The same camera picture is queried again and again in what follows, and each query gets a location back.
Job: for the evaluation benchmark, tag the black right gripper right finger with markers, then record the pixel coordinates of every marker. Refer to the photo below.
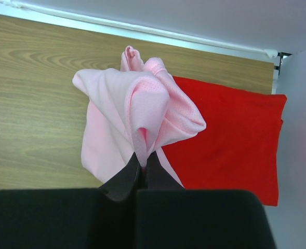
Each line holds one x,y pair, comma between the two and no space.
169,216

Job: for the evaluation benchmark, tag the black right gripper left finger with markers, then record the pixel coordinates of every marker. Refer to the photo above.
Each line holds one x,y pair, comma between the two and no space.
72,218

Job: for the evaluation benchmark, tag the light pink t shirt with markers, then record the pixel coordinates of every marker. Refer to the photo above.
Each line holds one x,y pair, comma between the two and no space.
135,110

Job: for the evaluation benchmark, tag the folded red t shirt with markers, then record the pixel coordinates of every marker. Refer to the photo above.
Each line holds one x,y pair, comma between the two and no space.
238,148

